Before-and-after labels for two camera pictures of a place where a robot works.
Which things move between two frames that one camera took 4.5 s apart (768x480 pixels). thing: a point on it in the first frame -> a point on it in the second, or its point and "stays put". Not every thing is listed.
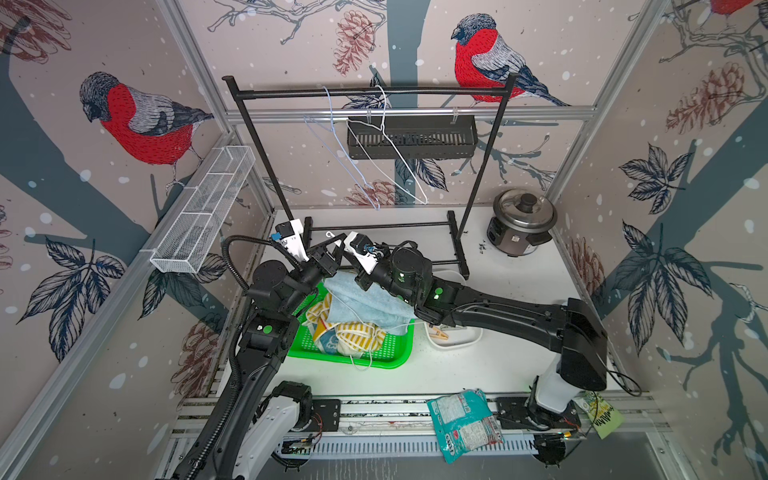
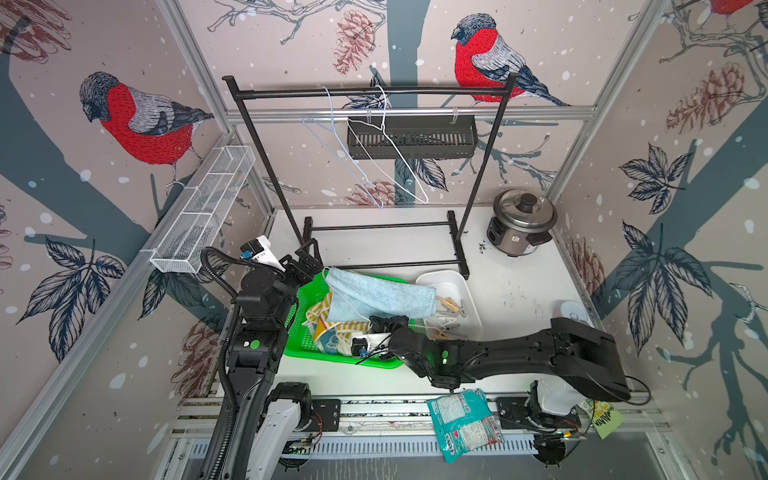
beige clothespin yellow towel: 439,334 stays put
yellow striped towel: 357,335 stays put
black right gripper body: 385,276 -> 395,326
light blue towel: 351,302 stays put
